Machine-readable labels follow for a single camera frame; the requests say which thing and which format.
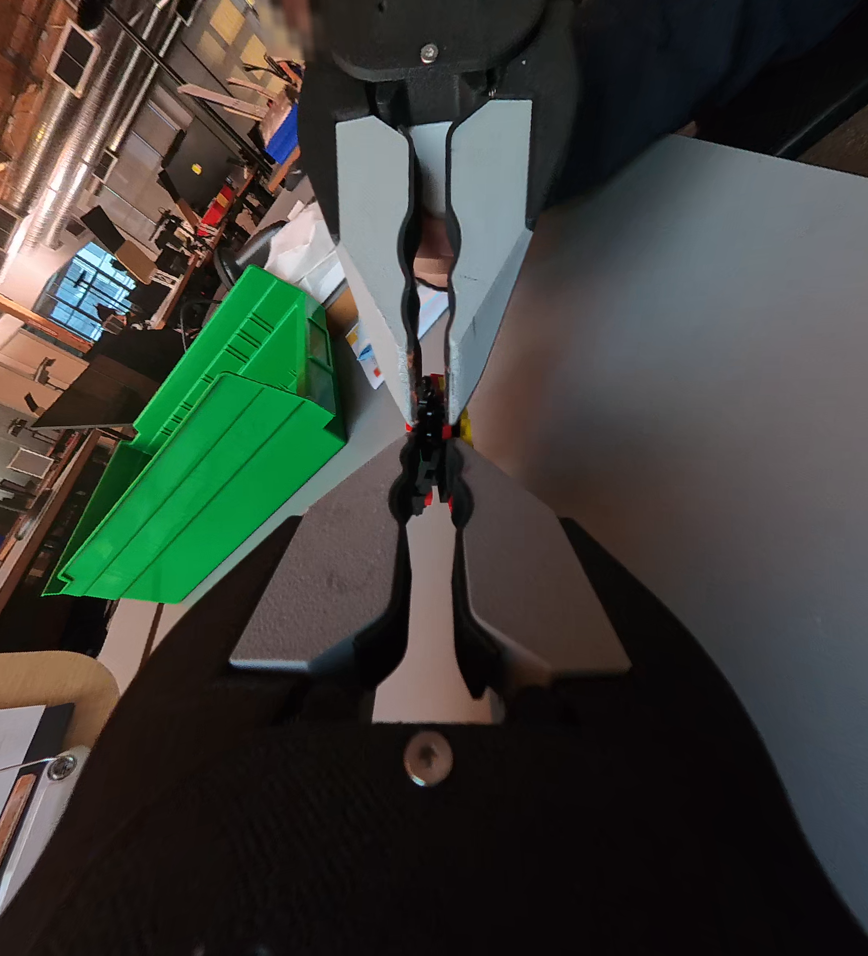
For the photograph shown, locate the grey office chair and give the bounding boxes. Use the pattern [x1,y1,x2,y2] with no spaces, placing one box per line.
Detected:
[212,223,287,291]

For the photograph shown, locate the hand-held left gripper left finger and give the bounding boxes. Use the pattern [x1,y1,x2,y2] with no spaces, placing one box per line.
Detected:
[230,439,414,690]

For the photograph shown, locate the green plastic bin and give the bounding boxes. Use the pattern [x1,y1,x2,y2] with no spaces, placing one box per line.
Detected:
[40,370,349,604]
[133,263,332,449]

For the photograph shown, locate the dark background table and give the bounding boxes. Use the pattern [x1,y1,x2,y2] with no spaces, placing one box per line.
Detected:
[29,353,184,436]

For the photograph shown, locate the silver ventilation duct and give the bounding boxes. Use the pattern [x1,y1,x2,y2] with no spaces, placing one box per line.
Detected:
[0,11,152,251]

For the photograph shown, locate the blue crates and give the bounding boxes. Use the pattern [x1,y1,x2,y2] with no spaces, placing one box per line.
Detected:
[263,103,302,167]

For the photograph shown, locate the light wooden board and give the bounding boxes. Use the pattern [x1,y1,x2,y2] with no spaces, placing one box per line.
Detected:
[0,650,123,956]

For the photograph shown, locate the black red lego spider model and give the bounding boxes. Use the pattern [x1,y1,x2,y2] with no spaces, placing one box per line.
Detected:
[402,372,477,518]

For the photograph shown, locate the arched window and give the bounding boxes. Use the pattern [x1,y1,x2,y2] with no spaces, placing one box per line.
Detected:
[44,239,138,331]

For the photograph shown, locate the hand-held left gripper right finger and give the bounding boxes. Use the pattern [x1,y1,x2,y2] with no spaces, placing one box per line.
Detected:
[445,439,633,701]

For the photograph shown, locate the white paper bags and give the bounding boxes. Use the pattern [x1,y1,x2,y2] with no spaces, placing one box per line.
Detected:
[263,198,348,303]

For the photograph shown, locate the person's right hand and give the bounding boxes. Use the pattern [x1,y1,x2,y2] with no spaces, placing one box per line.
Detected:
[414,215,459,286]

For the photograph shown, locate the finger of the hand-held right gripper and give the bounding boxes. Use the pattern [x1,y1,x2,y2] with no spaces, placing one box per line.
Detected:
[443,97,535,428]
[334,114,425,436]

